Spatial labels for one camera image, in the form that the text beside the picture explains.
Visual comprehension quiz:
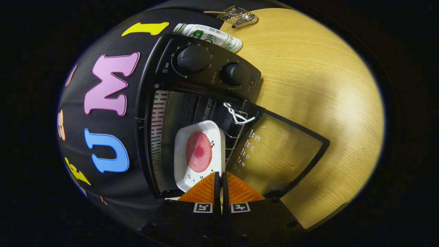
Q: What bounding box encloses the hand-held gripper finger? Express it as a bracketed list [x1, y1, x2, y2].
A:
[142, 172, 222, 241]
[222, 172, 305, 243]

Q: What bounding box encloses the white square plate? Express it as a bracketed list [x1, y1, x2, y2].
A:
[174, 120, 226, 192]

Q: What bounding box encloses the pink ham slice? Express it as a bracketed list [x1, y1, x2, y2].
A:
[185, 132, 213, 173]

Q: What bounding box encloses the black toaster oven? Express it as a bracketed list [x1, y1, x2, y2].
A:
[135, 33, 330, 199]

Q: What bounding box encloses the white bottle green label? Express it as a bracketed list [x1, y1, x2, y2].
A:
[173, 23, 244, 53]

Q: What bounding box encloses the wire utensil holder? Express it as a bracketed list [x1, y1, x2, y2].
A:
[216, 5, 259, 29]

